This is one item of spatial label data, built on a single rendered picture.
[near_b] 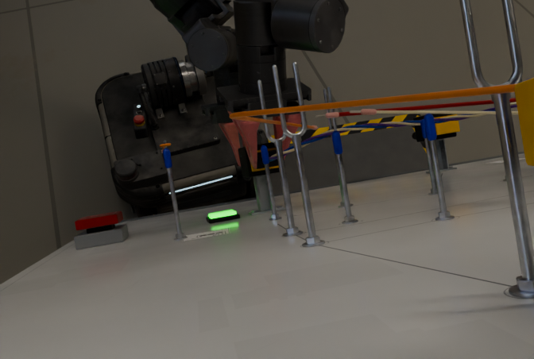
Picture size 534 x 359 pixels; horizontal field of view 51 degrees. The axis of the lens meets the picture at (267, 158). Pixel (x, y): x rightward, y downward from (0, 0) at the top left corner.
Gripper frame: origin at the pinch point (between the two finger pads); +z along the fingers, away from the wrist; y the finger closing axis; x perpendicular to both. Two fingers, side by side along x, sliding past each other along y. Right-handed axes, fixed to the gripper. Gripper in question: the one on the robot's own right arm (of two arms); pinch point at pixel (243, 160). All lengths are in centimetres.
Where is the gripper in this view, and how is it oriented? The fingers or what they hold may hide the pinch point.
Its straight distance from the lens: 87.4
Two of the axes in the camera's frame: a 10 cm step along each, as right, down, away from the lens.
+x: -2.3, -1.5, 9.6
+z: 1.2, 9.8, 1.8
